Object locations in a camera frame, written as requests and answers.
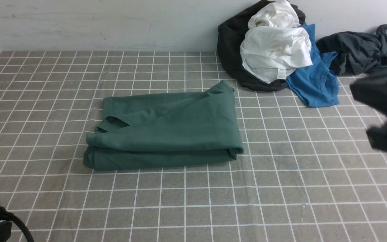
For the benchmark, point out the green long-sleeve top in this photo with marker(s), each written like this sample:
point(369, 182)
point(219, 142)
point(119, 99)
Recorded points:
point(165, 130)

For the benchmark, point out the dark grey crumpled garment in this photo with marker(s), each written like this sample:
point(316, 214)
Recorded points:
point(357, 52)

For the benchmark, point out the blue shirt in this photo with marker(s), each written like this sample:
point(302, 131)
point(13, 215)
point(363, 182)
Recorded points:
point(316, 85)

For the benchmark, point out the white shirt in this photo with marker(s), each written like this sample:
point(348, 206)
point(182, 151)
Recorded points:
point(275, 44)

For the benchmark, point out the black garment under pile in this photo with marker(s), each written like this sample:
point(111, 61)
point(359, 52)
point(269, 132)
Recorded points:
point(231, 34)

